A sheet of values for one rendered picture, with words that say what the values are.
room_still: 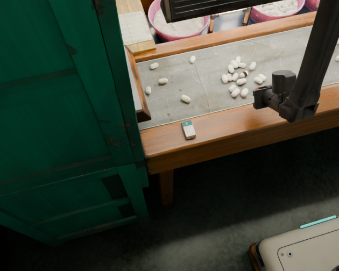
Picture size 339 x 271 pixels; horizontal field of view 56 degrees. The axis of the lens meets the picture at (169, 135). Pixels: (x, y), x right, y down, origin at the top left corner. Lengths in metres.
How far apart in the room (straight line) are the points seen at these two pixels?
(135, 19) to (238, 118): 0.61
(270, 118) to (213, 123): 0.20
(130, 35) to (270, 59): 0.57
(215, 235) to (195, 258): 0.16
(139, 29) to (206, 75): 0.34
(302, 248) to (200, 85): 0.85
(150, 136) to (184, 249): 0.83
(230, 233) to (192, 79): 0.90
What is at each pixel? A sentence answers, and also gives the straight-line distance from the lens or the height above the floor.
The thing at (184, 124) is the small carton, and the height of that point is 0.79.
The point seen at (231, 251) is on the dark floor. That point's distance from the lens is 1.79.
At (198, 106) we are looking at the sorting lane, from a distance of 1.20.
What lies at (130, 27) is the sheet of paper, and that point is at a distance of 1.39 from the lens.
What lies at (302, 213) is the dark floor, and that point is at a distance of 1.94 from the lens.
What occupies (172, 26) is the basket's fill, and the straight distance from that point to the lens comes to 1.45.
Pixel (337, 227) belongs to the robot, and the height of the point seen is 0.28.
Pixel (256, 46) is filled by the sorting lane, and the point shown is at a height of 0.74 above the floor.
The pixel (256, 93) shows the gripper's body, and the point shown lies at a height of 0.89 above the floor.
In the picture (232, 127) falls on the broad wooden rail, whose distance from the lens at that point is 1.14.
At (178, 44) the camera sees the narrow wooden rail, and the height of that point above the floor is 0.76.
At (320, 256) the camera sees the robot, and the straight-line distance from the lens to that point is 1.62.
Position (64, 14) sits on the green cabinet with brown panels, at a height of 1.42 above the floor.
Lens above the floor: 1.75
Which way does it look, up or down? 63 degrees down
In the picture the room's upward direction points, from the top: straight up
